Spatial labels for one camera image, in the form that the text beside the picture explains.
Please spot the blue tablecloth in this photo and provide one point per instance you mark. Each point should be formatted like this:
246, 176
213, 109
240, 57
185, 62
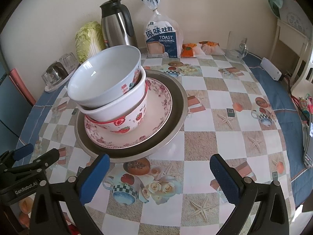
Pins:
289, 120

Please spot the strawberry pattern bowl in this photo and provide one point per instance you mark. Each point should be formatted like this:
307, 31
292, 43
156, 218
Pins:
126, 122

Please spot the colourful toys pile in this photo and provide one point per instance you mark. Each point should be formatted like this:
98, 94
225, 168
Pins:
304, 106

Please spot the plain white bowl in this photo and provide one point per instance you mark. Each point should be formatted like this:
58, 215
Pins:
120, 106

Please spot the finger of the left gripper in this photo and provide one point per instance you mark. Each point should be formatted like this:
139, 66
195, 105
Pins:
42, 163
8, 158

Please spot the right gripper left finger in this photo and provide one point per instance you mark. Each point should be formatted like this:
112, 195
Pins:
47, 216

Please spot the orange snack packet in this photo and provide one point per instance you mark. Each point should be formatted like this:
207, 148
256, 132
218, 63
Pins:
211, 48
188, 50

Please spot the white power adapter box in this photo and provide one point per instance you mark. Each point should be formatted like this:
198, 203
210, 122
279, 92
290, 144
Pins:
271, 69

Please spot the smartphone on stand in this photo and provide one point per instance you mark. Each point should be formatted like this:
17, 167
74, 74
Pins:
307, 143

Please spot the white bowl red flowers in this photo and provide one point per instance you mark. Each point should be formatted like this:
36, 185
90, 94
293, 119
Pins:
105, 77

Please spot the glass pitcher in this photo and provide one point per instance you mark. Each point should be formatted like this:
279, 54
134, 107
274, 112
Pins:
237, 47

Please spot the dark glass on tray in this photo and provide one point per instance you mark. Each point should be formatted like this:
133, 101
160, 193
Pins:
54, 74

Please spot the toast bread bag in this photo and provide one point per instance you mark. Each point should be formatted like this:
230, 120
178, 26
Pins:
163, 36

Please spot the stainless steel thermos jug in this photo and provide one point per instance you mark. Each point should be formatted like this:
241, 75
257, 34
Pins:
116, 24

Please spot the floral rimmed white plate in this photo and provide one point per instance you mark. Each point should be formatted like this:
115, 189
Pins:
158, 110

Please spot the patterned checkered tablecloth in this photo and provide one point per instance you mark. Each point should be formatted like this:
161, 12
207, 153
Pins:
172, 191

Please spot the napa cabbage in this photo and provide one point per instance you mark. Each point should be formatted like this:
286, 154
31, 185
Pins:
89, 41

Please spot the upturned drinking glass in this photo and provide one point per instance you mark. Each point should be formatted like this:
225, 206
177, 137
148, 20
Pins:
69, 62

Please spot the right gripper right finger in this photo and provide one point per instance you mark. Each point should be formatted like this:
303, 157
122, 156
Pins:
272, 214

